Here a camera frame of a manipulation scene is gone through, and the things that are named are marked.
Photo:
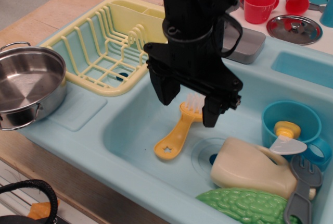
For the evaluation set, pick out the red cup right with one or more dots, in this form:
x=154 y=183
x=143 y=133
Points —
x=297 y=7

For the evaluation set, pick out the cream plastic jug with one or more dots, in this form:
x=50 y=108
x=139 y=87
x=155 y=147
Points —
x=240 y=164

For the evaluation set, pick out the steel pot lid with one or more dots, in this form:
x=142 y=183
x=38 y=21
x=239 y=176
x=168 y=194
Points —
x=294 y=29

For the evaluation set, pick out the teal utensil top right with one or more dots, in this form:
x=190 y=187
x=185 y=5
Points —
x=318 y=5

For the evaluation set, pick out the blue plastic cup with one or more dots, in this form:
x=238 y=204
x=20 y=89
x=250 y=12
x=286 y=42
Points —
x=296 y=121

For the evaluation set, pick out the orange tape piece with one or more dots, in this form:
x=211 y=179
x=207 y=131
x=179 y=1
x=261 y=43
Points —
x=39 y=210

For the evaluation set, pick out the yellow dish drying rack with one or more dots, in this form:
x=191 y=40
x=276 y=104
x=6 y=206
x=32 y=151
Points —
x=104 y=48

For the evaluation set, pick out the steel pot with handles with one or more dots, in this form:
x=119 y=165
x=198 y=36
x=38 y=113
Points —
x=33 y=84

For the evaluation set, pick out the grey toy faucet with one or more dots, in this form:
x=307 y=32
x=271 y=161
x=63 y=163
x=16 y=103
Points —
x=249 y=46

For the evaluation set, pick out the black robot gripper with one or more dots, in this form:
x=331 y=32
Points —
x=193 y=56

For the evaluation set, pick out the green plastic vegetable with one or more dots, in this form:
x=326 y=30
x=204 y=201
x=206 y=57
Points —
x=246 y=205

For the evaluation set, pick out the yellow handled toy knife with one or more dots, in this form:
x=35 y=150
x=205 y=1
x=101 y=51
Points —
x=287 y=142

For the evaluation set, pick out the yellow dish brush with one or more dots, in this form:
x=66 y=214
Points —
x=191 y=111

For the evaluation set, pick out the teal cup at edge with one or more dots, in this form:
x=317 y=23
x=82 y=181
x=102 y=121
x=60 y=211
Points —
x=326 y=18

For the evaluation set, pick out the red cup front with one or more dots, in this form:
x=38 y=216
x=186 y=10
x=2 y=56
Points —
x=258 y=11

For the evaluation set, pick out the grey plastic fork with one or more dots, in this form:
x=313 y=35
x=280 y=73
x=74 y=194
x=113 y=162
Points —
x=308 y=177

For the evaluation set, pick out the light blue toy sink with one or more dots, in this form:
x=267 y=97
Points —
x=112 y=138

